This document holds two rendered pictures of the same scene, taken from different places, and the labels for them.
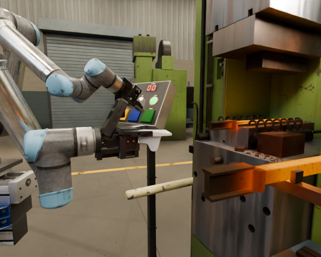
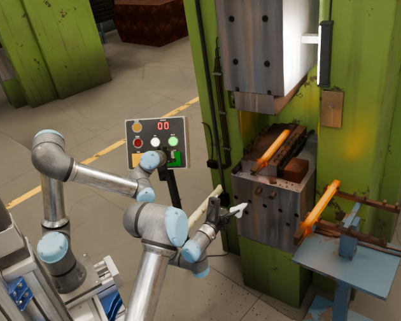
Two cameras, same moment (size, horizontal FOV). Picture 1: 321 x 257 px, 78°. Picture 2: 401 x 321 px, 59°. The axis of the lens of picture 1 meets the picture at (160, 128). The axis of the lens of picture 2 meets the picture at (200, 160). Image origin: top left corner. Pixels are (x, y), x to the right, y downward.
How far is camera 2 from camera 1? 1.21 m
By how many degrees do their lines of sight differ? 34
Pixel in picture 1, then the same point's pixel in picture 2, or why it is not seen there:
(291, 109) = (287, 110)
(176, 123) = (89, 58)
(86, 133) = (211, 230)
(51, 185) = (205, 266)
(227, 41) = (250, 104)
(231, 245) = (274, 235)
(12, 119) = not seen: hidden behind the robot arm
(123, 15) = not seen: outside the picture
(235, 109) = (247, 128)
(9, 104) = not seen: hidden behind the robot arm
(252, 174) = (307, 228)
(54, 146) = (204, 248)
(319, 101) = (307, 106)
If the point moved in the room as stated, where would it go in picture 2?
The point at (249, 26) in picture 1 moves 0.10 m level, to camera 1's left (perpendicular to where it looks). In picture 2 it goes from (269, 102) to (251, 109)
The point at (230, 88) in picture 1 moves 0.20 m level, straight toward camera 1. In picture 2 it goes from (243, 114) to (254, 131)
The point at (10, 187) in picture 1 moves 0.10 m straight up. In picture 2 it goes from (115, 278) to (109, 263)
